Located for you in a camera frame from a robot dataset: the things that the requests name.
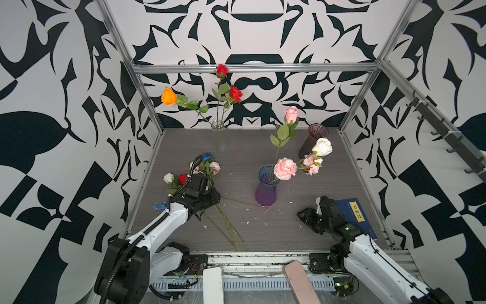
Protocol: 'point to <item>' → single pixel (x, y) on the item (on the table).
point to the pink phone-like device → (301, 285)
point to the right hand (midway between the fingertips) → (300, 215)
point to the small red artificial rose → (223, 88)
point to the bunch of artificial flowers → (199, 170)
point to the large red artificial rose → (235, 97)
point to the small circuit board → (343, 285)
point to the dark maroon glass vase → (316, 131)
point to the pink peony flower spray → (285, 168)
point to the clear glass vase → (220, 140)
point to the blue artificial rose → (208, 158)
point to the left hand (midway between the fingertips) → (220, 193)
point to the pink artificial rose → (286, 130)
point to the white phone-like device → (212, 285)
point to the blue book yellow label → (352, 211)
